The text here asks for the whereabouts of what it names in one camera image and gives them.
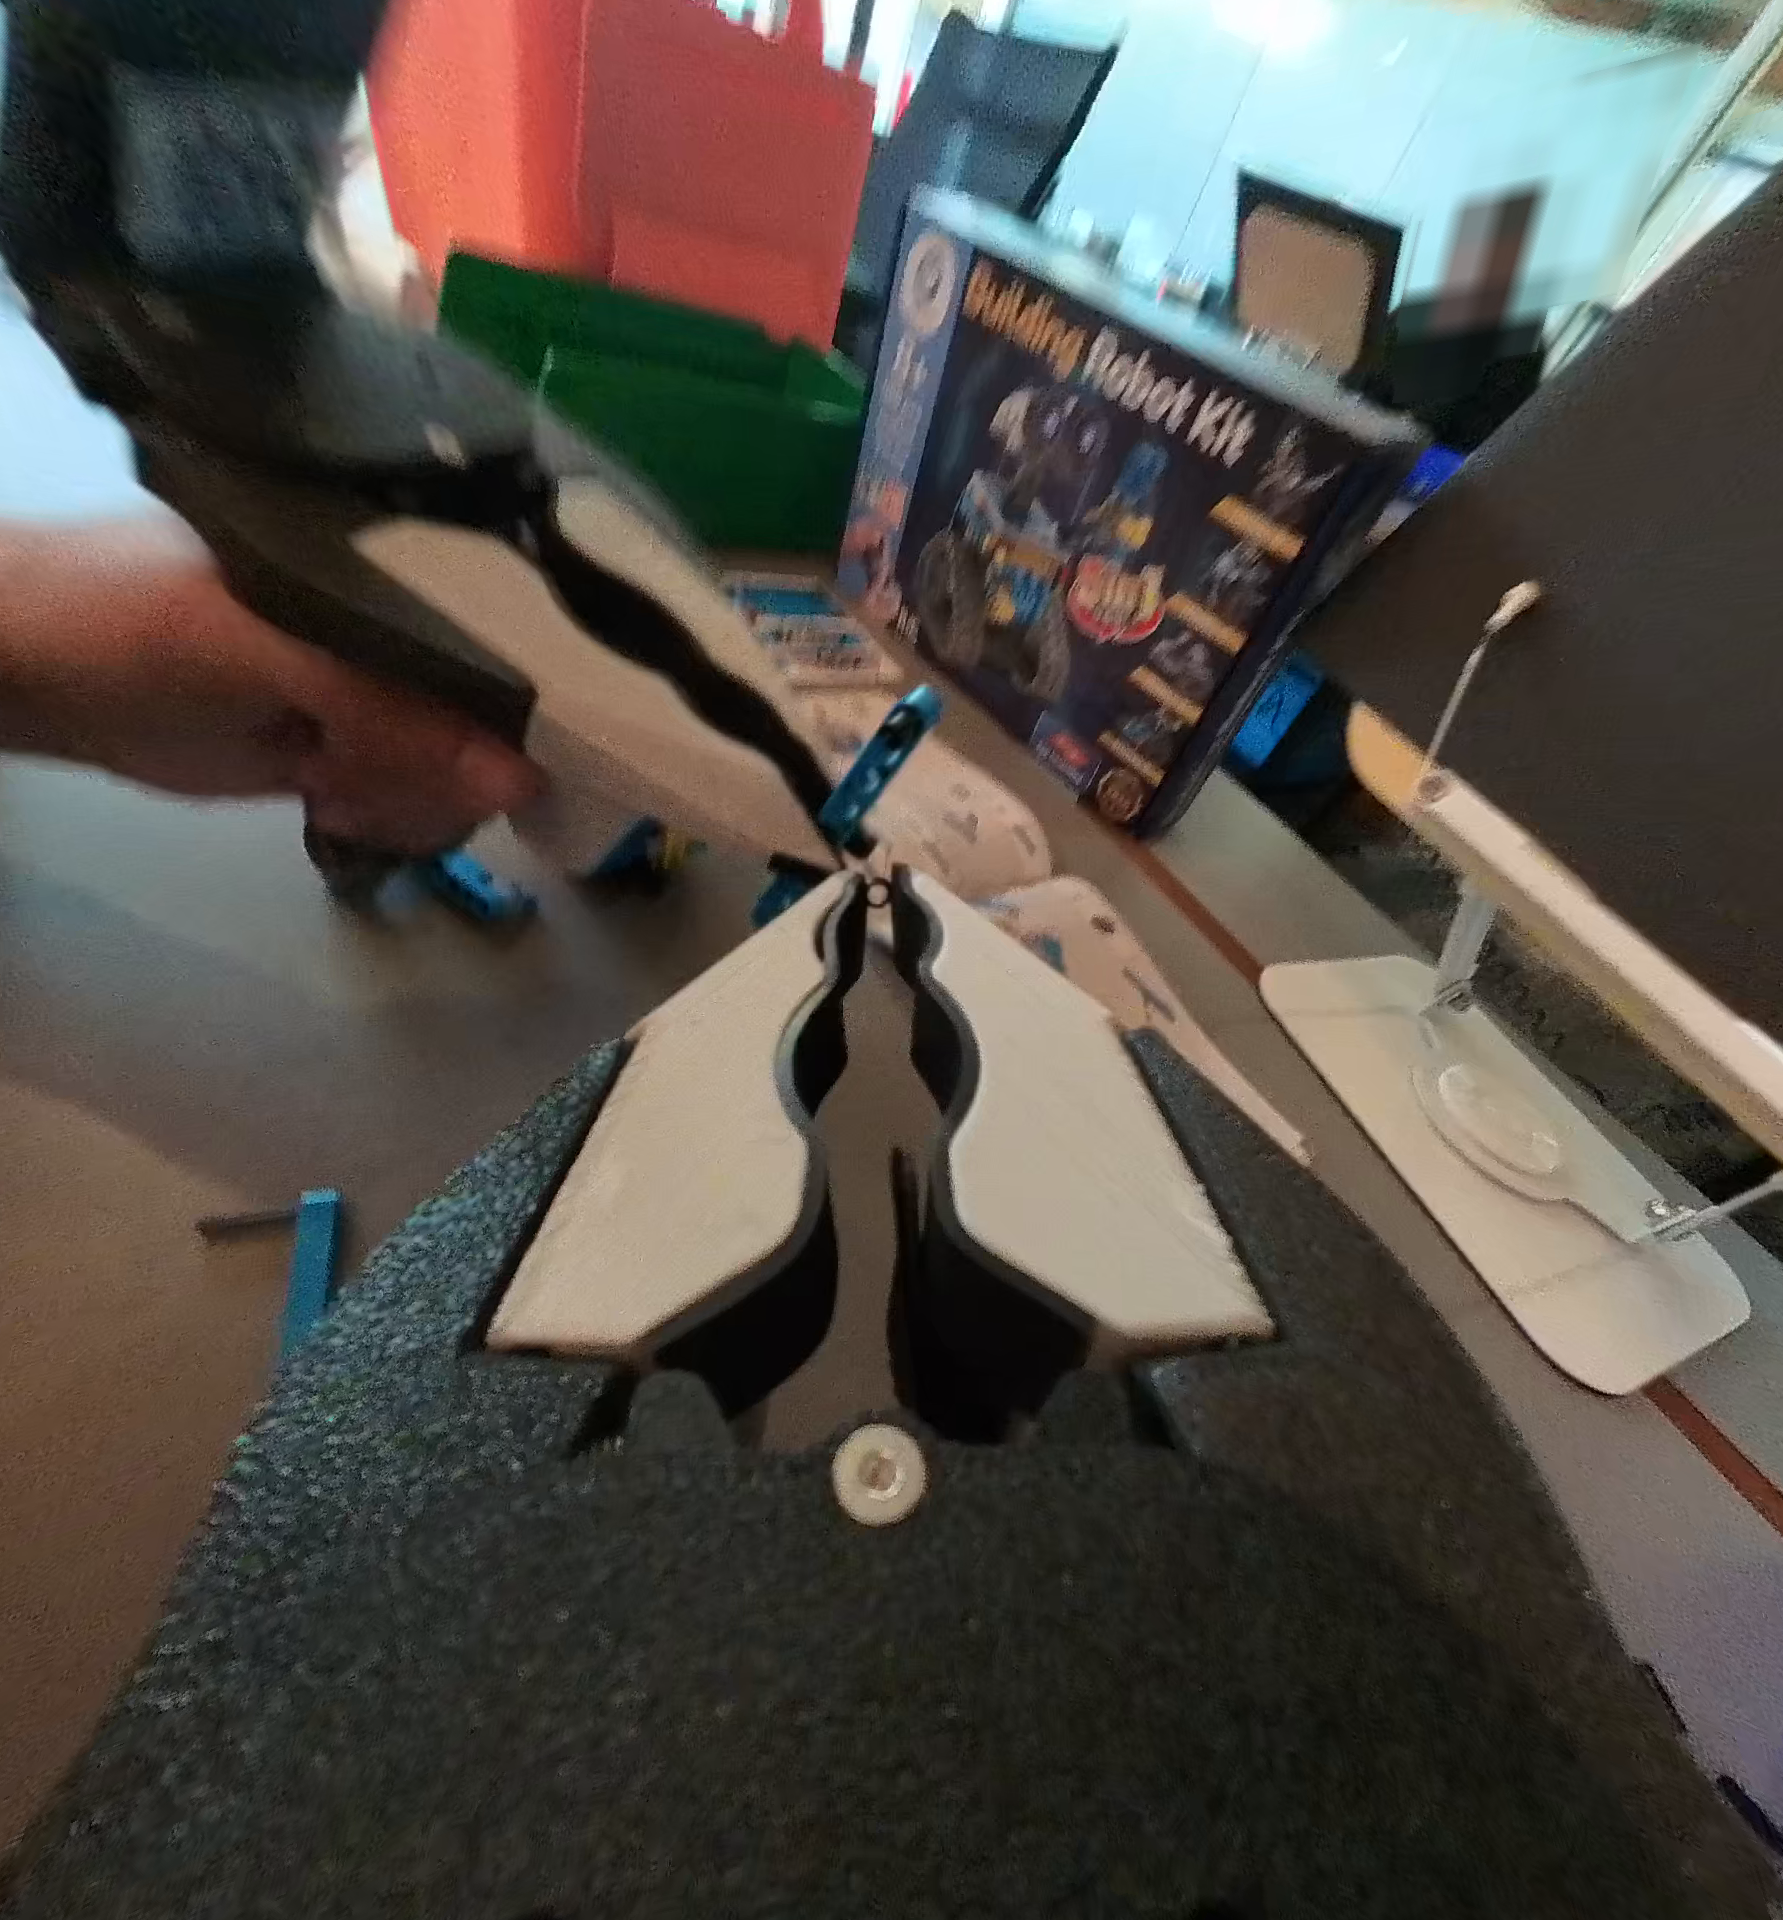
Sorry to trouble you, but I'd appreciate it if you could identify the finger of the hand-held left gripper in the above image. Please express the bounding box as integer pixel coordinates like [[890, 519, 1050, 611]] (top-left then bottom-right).
[[350, 517, 844, 874], [531, 431, 850, 860]]

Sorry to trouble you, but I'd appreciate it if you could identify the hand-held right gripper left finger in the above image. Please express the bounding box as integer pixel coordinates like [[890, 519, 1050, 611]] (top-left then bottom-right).
[[486, 870, 871, 1367]]

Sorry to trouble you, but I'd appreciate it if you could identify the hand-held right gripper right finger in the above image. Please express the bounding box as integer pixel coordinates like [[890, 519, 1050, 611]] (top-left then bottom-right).
[[891, 867, 1277, 1360]]

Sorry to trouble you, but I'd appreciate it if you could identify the black gear wheel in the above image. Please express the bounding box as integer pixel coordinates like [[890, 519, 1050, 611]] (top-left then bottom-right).
[[303, 803, 436, 910]]

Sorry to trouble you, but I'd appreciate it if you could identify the grey desk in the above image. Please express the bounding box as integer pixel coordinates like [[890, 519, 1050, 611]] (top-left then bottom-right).
[[0, 600, 1783, 1920]]

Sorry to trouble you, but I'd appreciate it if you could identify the person's left hand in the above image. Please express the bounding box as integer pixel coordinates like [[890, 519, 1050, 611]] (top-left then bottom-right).
[[0, 517, 549, 856]]

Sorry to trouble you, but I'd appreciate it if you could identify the green box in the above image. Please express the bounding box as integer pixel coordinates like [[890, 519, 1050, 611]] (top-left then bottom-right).
[[438, 246, 872, 560]]

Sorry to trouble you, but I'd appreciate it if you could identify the blue sticker sheet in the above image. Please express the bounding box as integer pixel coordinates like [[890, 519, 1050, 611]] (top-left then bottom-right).
[[722, 566, 899, 694]]

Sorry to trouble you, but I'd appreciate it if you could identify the open instruction booklet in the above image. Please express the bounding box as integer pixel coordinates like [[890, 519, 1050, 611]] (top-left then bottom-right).
[[792, 695, 1317, 1172]]

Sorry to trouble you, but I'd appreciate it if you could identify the white round dish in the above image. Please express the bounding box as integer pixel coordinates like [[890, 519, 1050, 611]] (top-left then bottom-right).
[[1407, 1054, 1579, 1206]]

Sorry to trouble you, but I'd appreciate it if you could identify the orange plastic case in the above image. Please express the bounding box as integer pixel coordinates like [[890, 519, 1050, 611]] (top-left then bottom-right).
[[366, 0, 880, 360]]

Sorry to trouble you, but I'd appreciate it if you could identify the dark printed toy box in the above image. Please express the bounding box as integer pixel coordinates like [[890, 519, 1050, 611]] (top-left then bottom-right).
[[834, 186, 1435, 842]]

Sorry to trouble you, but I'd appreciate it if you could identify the blue plastic bin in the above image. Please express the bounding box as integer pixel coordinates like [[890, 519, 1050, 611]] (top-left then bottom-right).
[[1224, 653, 1331, 775]]

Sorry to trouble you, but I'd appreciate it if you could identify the thin wooden board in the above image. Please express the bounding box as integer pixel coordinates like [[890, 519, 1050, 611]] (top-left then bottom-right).
[[1340, 695, 1447, 820]]

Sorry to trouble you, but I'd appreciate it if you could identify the black mesh office chair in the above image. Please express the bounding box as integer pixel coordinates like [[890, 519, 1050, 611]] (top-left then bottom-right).
[[841, 12, 1122, 308]]

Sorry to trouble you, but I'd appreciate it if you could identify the white stand with rod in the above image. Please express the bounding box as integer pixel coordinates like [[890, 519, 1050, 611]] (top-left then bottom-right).
[[1407, 580, 1783, 1250]]

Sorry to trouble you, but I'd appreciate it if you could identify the tan backed black chair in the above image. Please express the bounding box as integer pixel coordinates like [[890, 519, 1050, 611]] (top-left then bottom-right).
[[1230, 169, 1404, 379]]

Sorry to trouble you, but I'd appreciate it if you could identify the dark brown board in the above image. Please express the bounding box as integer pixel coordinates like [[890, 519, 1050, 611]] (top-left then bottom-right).
[[1288, 135, 1783, 1060]]

